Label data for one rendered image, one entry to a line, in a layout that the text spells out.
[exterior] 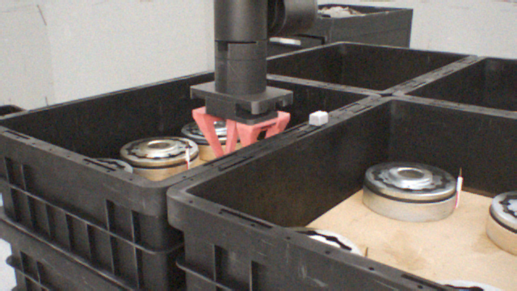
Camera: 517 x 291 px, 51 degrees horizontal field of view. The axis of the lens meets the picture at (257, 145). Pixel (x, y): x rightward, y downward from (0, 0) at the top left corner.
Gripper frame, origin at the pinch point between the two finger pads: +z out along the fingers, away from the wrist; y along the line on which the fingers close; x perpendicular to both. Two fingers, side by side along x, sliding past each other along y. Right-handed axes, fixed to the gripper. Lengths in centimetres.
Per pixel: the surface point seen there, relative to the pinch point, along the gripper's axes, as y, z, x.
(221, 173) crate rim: -10.5, -5.9, 13.4
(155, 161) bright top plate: 10.6, 1.0, 4.2
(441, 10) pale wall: 121, 9, -330
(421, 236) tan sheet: -20.3, 3.9, -5.4
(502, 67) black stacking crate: -9, -5, -59
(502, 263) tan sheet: -28.3, 3.8, -5.6
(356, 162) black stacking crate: -9.2, 0.1, -10.3
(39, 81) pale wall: 284, 50, -115
